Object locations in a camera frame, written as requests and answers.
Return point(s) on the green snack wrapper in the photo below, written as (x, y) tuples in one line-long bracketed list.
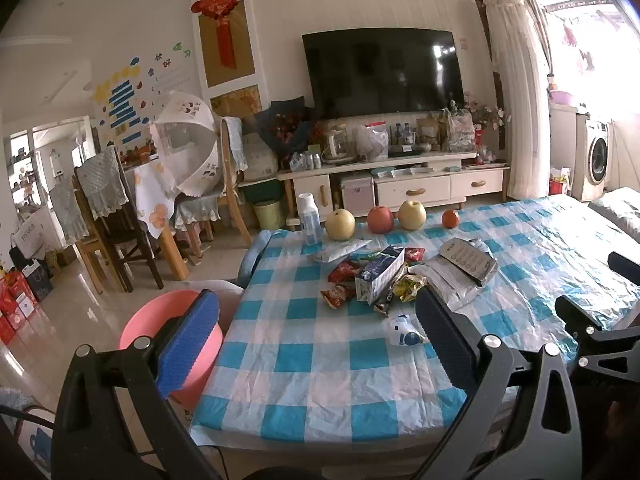
[(367, 256)]

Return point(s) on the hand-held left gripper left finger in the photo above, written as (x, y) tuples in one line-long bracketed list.
[(190, 345)]

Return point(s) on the pink plastic basin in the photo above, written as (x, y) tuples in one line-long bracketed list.
[(145, 312)]

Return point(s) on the yellow snack wrapper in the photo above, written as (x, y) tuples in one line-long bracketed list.
[(407, 290)]

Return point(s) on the grey pillow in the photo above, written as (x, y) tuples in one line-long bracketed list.
[(617, 210)]

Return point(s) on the clear plastic bag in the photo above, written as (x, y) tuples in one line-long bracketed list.
[(371, 141)]

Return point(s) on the dining table white cloth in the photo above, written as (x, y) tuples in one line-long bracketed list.
[(155, 200)]

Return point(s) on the white paper bag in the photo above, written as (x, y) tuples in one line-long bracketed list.
[(35, 235)]

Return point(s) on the blue chair backrest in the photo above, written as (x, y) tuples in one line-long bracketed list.
[(252, 260)]

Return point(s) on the white blue wrapper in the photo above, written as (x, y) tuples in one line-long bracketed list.
[(402, 330)]

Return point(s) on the large yellow pear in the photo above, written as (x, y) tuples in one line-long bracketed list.
[(340, 225)]

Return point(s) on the colourful wall stickers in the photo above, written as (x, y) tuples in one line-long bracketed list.
[(122, 102)]

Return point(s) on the dark wrapped flower bouquet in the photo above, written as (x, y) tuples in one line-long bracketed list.
[(285, 127)]

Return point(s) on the lace covered standing air conditioner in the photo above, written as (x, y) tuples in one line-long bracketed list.
[(515, 95)]

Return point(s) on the white electric kettle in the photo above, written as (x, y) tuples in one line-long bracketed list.
[(336, 145)]

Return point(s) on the wooden chair grey lace cover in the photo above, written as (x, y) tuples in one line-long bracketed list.
[(102, 180), (67, 210)]

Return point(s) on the white rice bag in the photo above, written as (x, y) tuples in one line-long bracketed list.
[(260, 157)]

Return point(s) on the stool with lace cover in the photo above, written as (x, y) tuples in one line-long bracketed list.
[(195, 210)]

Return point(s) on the red gift boxes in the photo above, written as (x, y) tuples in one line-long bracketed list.
[(12, 305)]

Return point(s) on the blue white milk carton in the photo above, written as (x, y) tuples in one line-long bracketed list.
[(377, 275)]

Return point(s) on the white plastic bottle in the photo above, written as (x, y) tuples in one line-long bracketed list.
[(311, 220)]

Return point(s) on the black flat television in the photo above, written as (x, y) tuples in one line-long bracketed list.
[(380, 72)]

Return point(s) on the pink plastic tub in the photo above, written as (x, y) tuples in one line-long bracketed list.
[(562, 97)]

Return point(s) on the white mesh food cover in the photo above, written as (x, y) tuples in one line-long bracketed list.
[(187, 140)]

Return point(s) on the red apple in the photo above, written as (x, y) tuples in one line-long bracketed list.
[(381, 220)]

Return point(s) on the grey foil pouch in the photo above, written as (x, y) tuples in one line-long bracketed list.
[(467, 260)]

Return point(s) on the white storage box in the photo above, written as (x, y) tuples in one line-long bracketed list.
[(357, 196)]

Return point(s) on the light wooden chair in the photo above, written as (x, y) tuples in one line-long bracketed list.
[(232, 160)]

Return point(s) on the white washing machine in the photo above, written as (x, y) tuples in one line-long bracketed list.
[(595, 157)]

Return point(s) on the silver foil bag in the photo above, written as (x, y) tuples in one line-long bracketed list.
[(450, 290)]

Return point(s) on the long silver snack wrapper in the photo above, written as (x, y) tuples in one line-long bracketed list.
[(340, 251)]

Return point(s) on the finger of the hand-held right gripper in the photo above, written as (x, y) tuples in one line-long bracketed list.
[(625, 265), (575, 310)]

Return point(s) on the white television cabinet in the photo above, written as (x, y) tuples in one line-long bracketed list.
[(425, 187)]

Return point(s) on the red knot wall decoration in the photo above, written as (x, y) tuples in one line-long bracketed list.
[(220, 2)]

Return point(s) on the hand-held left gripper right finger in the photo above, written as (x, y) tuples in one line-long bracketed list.
[(445, 340)]

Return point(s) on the red white snack wrapper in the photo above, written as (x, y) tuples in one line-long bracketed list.
[(336, 296)]

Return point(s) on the small yellow pear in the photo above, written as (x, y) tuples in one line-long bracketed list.
[(412, 215)]

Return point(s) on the blue white checkered tablecloth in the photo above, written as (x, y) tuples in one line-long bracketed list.
[(310, 360)]

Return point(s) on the green waste bin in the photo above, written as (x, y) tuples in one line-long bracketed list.
[(267, 215)]

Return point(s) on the orange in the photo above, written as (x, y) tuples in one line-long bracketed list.
[(450, 219)]

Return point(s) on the small red snack wrapper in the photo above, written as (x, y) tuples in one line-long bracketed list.
[(414, 255)]

